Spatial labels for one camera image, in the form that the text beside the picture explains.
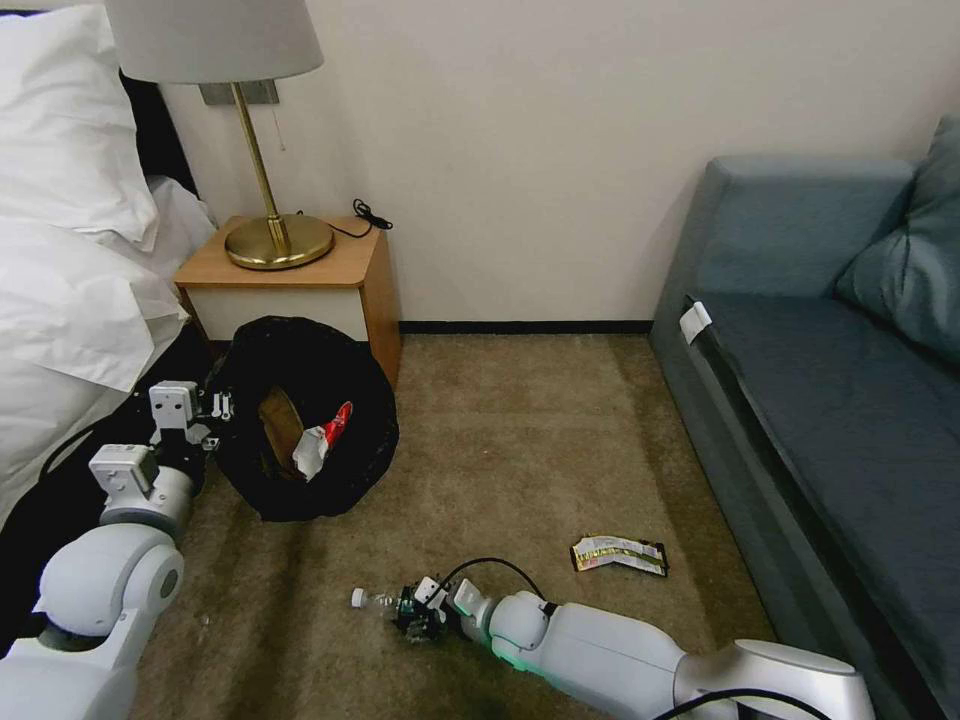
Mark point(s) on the trash bin with black bag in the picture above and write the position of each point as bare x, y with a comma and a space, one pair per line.
360, 450

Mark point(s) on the brass table lamp white shade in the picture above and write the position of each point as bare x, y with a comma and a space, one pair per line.
274, 240

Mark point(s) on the grey blue sofa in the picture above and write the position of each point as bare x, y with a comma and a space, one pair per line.
825, 420

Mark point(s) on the black bed base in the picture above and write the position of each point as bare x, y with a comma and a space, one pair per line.
22, 547

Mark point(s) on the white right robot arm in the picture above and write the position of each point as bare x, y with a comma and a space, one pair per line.
615, 652

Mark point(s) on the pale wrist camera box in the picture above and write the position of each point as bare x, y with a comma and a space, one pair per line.
430, 592
174, 405

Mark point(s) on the black headboard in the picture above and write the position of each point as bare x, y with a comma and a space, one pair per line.
161, 142

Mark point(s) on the red white crumpled wrapper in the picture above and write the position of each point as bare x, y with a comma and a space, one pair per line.
319, 442

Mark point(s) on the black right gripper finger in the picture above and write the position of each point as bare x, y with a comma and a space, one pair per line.
409, 636
407, 599

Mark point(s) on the black baseboard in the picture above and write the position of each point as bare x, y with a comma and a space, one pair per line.
525, 328

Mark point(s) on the white sofa tag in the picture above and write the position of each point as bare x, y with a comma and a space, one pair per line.
695, 322

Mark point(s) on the black gold snack wrapper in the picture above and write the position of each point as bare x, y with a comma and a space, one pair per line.
619, 556

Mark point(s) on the wooden nightstand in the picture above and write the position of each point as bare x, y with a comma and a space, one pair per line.
345, 300

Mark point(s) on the clear plastic bottle white cap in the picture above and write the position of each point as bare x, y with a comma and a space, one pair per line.
375, 600

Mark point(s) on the white duvet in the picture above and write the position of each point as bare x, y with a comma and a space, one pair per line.
67, 315

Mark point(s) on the grey blue sofa cushion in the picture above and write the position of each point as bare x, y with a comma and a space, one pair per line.
915, 255

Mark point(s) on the grey wall outlet plate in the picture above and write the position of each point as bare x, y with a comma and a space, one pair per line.
217, 93

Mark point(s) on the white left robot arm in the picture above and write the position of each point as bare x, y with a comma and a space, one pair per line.
112, 570

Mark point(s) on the white pillow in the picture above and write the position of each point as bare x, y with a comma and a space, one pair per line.
60, 135

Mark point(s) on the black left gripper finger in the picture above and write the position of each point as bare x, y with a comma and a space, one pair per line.
201, 437
222, 406

